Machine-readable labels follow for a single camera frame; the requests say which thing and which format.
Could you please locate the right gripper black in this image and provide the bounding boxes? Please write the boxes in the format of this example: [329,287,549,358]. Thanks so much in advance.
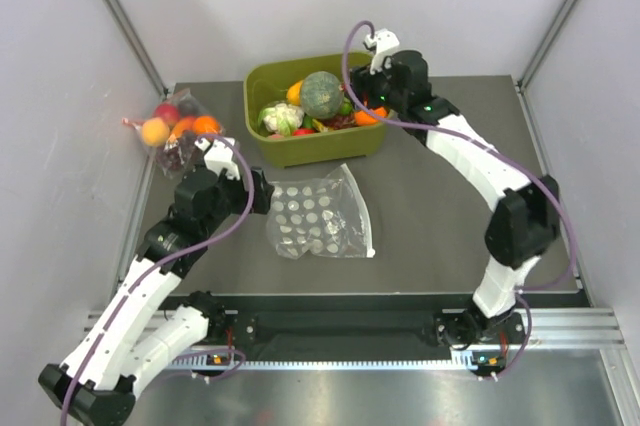
[346,54,407,113]

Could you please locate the fake orange fruit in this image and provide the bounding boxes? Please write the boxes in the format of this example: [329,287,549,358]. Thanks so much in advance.
[353,107,388,127]

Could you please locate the fake green melon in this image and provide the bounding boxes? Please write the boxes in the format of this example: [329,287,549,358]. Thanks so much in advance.
[300,71,344,120]

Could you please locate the polka dot zip top bag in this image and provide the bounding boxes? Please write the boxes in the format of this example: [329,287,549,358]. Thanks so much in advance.
[266,163,376,260]

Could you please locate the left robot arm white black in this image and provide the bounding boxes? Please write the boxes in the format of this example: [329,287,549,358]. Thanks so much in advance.
[38,164,274,425]

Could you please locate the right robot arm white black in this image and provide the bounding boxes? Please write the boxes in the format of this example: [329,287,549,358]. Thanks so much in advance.
[341,50,560,350]

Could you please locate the fake purple grapes bunch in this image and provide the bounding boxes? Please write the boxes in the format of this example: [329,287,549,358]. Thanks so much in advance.
[323,114,356,130]

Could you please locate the fake cauliflower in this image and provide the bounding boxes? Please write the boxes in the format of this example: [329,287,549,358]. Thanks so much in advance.
[258,102,305,137]

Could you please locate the fake orange mango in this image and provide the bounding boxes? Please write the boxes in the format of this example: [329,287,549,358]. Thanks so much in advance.
[286,80,304,106]

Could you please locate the clear bag of fake fruit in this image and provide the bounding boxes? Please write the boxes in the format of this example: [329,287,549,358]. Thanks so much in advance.
[122,88,225,177]

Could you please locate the green plastic bin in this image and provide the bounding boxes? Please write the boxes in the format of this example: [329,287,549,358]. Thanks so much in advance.
[243,54,386,167]

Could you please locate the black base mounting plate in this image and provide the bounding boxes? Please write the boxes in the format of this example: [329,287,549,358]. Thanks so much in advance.
[164,290,531,362]

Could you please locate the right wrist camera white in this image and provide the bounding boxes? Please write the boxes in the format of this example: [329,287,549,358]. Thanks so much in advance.
[363,28,400,75]

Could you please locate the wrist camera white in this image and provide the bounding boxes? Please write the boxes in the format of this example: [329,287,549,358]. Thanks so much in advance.
[363,28,400,75]
[195,137,241,180]

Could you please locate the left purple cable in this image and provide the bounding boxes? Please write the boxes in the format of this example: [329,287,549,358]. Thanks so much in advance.
[59,133,256,426]

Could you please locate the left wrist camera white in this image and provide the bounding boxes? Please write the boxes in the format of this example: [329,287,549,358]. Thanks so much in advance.
[195,137,241,180]

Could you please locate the left aluminium frame post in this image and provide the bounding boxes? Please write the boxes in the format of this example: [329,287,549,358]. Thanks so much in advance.
[102,0,169,97]

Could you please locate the aluminium frame post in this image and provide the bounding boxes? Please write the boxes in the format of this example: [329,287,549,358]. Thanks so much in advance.
[515,0,580,95]
[102,0,169,97]

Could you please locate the grey slotted cable duct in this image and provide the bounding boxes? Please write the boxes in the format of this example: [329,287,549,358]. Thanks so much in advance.
[166,350,503,372]

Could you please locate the right aluminium frame post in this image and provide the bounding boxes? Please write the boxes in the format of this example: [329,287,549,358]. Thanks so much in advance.
[515,0,580,95]

